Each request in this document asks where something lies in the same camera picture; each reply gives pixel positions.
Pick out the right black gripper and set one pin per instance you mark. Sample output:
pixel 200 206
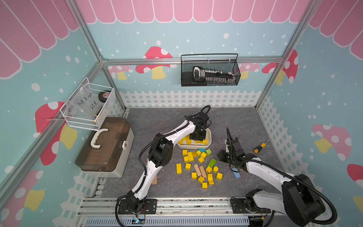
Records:
pixel 221 155

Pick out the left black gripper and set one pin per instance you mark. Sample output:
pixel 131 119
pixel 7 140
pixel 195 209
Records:
pixel 201 138

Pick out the long yellow block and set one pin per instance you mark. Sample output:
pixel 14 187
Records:
pixel 188 140

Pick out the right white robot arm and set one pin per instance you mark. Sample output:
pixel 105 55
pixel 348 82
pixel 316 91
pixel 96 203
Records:
pixel 297 197

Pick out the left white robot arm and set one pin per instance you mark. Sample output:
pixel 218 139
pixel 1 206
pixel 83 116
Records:
pixel 158 153

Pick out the white plastic tub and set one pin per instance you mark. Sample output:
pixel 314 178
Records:
pixel 196 144

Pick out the yellow round disc block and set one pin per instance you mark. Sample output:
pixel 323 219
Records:
pixel 215 169

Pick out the small green cube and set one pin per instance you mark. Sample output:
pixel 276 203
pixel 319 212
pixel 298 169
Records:
pixel 208 152

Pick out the teal triangular block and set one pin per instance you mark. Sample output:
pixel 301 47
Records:
pixel 201 149

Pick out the light blue block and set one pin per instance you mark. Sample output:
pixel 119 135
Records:
pixel 236 173

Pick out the yellow arch block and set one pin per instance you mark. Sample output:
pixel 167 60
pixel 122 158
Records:
pixel 210 179

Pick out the right natural wooden plank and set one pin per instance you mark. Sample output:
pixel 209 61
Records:
pixel 203 173

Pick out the natural wooden plank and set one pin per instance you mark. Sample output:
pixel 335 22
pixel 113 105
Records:
pixel 197 169
pixel 203 173

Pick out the left natural wooden plank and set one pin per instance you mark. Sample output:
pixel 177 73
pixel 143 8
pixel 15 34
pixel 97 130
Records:
pixel 197 169

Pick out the yellow cube block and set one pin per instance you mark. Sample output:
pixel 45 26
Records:
pixel 188 166

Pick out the large yellow front block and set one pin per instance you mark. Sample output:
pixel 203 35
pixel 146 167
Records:
pixel 178 168

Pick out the yellow black screwdriver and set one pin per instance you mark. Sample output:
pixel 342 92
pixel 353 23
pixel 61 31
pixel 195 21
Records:
pixel 260 147

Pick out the socket wrench set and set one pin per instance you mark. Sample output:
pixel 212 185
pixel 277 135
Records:
pixel 212 77

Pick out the flat wooden block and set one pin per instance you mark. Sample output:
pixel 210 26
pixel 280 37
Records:
pixel 154 181

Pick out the black tape roll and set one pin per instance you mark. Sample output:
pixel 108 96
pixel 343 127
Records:
pixel 104 95

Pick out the black wire mesh basket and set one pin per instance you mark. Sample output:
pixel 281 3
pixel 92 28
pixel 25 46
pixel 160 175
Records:
pixel 215 62

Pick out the brown toolbox with white handle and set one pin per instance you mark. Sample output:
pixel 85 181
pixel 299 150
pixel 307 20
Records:
pixel 106 152

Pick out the clear wall-mounted bin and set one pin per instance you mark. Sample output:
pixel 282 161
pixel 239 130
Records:
pixel 84 110

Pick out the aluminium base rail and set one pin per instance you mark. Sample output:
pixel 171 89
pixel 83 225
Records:
pixel 171 212

